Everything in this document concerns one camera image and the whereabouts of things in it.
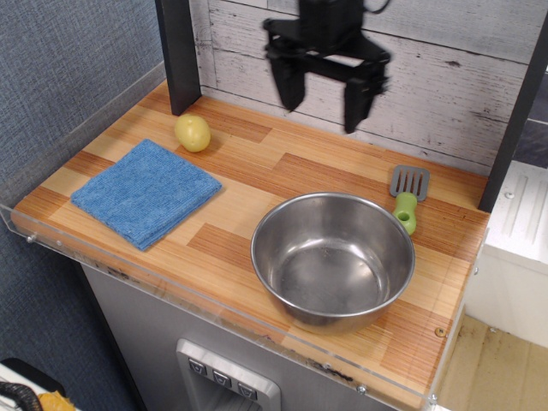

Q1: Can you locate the silver dispenser button panel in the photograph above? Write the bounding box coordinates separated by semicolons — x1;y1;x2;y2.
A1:
176;338;282;410

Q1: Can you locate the dark shelf post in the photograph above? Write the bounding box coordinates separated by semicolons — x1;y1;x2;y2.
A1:
155;0;201;116
478;16;547;212

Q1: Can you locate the grey toy fridge cabinet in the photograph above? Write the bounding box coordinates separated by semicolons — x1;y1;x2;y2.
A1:
83;265;388;410

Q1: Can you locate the clear acrylic table guard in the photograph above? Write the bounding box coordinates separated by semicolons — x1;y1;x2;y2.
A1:
8;85;488;410

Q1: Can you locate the blue folded cloth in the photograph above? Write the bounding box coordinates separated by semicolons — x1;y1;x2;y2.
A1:
70;139;222;251

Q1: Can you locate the yellow object bottom left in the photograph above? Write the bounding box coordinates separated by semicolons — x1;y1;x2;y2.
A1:
38;391;77;411

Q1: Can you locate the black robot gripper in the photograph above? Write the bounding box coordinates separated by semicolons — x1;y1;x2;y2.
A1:
263;1;390;134

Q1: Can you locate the white toy sink unit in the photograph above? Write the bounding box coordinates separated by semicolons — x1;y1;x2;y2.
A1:
464;161;547;347

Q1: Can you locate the yellow toy potato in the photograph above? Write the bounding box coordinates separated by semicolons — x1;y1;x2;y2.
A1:
175;114;211;152

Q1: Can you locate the dark right shelf post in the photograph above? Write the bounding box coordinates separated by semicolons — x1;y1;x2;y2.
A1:
478;16;547;212

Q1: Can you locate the stainless steel bowl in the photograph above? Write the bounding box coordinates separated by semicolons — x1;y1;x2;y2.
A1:
250;193;415;334

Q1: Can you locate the grey spatula green handle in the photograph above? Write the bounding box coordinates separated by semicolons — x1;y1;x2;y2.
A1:
390;164;430;235

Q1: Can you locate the dark left shelf post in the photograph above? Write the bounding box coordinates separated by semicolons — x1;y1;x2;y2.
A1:
155;0;201;116

